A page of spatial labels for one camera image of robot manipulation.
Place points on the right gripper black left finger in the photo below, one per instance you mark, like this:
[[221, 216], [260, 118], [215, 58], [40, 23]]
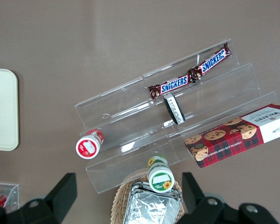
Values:
[[58, 200]]

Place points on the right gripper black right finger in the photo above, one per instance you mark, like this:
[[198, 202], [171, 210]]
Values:
[[200, 207]]

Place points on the oval light wicker basket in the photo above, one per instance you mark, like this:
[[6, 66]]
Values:
[[121, 193]]

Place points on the beige plastic serving tray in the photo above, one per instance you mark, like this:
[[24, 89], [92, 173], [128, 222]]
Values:
[[2, 105]]

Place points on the clear acrylic bottle rack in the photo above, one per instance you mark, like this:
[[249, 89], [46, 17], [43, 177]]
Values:
[[12, 193]]

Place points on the green lid yogurt cup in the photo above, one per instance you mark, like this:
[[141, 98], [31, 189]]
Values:
[[161, 179]]

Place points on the stacked aluminium foil containers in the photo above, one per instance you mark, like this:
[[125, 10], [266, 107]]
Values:
[[149, 207]]

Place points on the red lid yogurt cup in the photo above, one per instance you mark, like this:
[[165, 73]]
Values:
[[87, 147]]

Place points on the Walkers red tartan cookie box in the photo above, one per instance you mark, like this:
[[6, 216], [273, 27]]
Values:
[[235, 140]]

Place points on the small black box white side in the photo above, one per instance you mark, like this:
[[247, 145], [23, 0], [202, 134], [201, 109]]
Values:
[[173, 109]]

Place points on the clear acrylic stepped display stand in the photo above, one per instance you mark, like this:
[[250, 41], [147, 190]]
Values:
[[130, 109]]

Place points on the Snickers chocolate bar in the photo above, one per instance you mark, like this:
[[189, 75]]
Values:
[[212, 61], [175, 84]]

